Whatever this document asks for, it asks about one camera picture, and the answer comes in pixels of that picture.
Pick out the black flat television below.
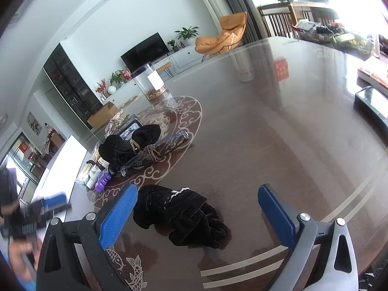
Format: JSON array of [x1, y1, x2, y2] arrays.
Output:
[[120, 32, 170, 72]]

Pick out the clear acrylic case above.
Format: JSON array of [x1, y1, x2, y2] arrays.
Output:
[[120, 130, 190, 176]]

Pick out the grey curtain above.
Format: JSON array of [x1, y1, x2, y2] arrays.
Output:
[[212, 0, 267, 43]]

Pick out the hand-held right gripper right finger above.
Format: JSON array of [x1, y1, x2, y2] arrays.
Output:
[[258, 184, 360, 291]]

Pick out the pile of mixed packets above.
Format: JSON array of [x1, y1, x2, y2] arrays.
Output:
[[291, 18, 376, 55]]

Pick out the person's patterned clothing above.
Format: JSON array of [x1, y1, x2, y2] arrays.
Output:
[[359, 261, 388, 291]]

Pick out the white and red box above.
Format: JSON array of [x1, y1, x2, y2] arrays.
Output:
[[357, 57, 388, 90]]

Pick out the white plastic bottle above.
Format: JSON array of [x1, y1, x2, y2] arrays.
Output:
[[86, 170, 100, 189]]

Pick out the clear plastic jar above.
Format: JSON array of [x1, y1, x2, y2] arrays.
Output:
[[132, 62, 169, 101]]

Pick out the red flowers in white vase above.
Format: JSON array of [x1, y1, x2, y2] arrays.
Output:
[[95, 79, 117, 99]]

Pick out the black display cabinet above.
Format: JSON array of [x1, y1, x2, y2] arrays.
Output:
[[43, 43, 104, 122]]

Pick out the black velvet cloth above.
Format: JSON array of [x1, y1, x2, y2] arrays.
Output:
[[133, 185, 229, 249]]

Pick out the wooden dining chair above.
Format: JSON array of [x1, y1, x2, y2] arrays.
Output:
[[258, 3, 300, 38]]

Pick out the brown cardboard box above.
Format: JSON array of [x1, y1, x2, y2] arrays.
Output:
[[87, 101, 119, 129]]

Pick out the black velvet bow with gold rope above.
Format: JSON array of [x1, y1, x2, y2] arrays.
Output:
[[98, 124, 162, 166]]

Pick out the purple small bottle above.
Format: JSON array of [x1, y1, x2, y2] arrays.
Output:
[[94, 171, 112, 192]]

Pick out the large green potted plant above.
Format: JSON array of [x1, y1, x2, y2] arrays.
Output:
[[174, 26, 200, 47]]

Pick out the orange lounge chair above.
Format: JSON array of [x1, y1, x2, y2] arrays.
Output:
[[195, 11, 247, 63]]

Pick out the bushy green potted plant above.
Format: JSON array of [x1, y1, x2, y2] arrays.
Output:
[[109, 70, 126, 86]]

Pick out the white board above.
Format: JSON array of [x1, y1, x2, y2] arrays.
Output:
[[30, 134, 88, 207]]

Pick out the silver rhinestone hair accessory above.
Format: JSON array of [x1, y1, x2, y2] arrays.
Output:
[[105, 111, 135, 135]]

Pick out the wooden stool with metal legs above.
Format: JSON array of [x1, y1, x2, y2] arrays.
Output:
[[152, 62, 174, 78]]

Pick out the person's left hand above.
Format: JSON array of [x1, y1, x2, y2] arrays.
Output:
[[8, 236, 43, 282]]

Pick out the white television cabinet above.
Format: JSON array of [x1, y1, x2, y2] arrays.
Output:
[[100, 44, 203, 105]]

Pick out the beige bead string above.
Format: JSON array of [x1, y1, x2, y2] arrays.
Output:
[[152, 113, 172, 134]]

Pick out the framed wall picture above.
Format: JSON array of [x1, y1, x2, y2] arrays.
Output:
[[27, 112, 43, 136]]

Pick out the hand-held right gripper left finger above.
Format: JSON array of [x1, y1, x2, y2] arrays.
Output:
[[36, 184, 139, 291]]

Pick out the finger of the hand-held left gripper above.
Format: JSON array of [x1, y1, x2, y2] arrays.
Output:
[[27, 192, 73, 220]]

